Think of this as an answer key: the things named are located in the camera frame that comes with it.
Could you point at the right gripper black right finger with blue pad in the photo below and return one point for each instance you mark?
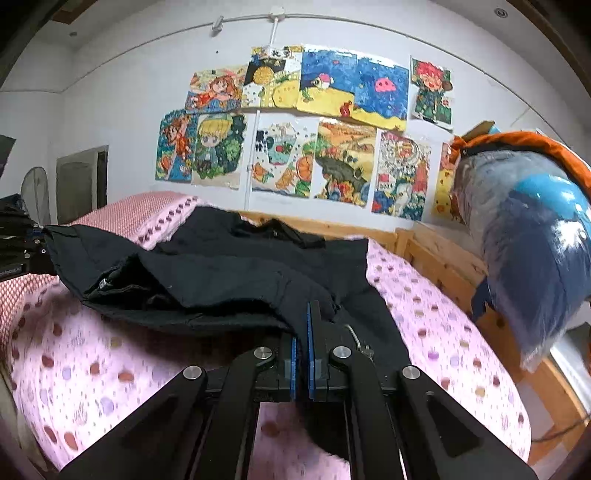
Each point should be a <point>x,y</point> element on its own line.
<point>403,427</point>

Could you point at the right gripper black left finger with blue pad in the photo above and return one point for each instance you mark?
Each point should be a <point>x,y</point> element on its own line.
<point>199,425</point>

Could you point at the black padded jacket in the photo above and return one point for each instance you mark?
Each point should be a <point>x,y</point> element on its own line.
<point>220,274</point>

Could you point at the white electric fan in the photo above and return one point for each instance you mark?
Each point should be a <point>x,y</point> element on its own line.
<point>35,195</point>

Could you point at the red white checked pillow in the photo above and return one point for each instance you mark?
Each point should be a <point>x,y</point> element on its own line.
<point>144,219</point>

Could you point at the pink dotted bed quilt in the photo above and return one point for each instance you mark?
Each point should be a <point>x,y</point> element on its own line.
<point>163,338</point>

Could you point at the red-haired girl drawing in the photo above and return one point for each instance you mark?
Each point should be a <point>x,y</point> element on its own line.
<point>177,138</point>

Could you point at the blond boy drawing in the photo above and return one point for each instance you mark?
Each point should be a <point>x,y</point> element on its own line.
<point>219,150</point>

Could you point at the plastic bag of bedding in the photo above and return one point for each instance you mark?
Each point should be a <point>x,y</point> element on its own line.
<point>531,223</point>

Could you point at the anime girl drawing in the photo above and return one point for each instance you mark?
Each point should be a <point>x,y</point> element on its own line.
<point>216,90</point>

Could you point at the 2024 city drawing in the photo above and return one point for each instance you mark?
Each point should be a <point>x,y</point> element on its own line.
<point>402,177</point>

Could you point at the yellow chick drawing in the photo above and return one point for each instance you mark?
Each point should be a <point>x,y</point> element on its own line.
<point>445,205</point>

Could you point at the orange fruit drink drawing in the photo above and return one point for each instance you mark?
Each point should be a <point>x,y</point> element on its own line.
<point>283,158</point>

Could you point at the black whale landscape drawing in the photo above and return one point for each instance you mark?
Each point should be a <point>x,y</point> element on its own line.
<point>345,153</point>

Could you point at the moon and yellow planet drawing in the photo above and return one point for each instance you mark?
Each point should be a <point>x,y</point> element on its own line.
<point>273,77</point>

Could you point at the pink jellyfish sea drawing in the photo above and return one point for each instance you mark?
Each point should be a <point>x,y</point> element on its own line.
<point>381,94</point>

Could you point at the red-haired green-coat figure drawing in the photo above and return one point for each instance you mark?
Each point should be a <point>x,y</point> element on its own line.
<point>434,99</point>

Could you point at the blue sea yellow sand drawing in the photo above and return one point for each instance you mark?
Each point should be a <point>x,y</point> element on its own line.
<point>328,82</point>

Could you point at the wooden bed frame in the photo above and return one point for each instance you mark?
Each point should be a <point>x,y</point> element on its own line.
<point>538,414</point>

